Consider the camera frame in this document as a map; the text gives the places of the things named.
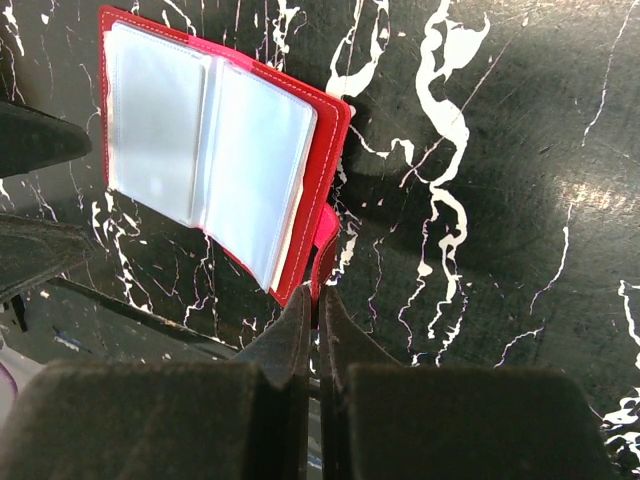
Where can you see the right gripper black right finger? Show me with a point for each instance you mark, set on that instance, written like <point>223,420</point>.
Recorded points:
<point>384,420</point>

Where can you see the red leather card holder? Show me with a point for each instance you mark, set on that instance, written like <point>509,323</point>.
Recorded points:
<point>217,141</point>

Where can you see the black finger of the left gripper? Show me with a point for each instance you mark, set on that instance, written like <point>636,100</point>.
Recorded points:
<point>31,140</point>
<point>35,250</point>

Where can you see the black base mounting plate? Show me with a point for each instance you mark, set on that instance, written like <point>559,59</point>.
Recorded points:
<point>62,322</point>

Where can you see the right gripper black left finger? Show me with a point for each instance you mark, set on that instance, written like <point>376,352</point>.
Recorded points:
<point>243,418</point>

